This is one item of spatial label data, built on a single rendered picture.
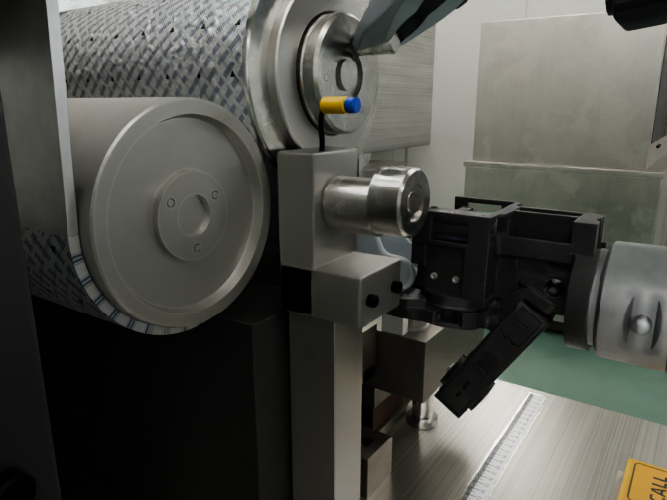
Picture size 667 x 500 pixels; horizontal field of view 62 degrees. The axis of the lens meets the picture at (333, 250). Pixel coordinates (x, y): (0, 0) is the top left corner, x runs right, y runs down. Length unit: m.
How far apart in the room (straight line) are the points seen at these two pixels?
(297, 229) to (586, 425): 0.44
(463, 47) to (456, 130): 0.71
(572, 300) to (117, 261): 0.26
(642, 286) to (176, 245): 0.26
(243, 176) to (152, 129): 0.07
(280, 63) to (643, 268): 0.24
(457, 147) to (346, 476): 4.86
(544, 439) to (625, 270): 0.31
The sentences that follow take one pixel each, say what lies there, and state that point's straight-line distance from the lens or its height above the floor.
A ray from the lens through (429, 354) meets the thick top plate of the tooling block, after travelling 0.51.
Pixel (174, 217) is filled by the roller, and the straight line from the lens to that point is 0.29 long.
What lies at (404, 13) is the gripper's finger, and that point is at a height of 1.28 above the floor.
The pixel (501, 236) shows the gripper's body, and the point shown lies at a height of 1.15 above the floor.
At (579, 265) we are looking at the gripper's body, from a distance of 0.37.
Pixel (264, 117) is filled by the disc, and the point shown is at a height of 1.22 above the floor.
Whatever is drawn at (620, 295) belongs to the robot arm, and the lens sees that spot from 0.36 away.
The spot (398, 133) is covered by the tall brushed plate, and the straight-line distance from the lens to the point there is 1.19.
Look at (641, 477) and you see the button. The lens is 0.57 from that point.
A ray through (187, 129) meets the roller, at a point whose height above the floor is 1.22.
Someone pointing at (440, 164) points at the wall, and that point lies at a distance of 5.27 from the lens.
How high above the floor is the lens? 1.23
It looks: 15 degrees down
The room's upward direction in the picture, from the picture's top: straight up
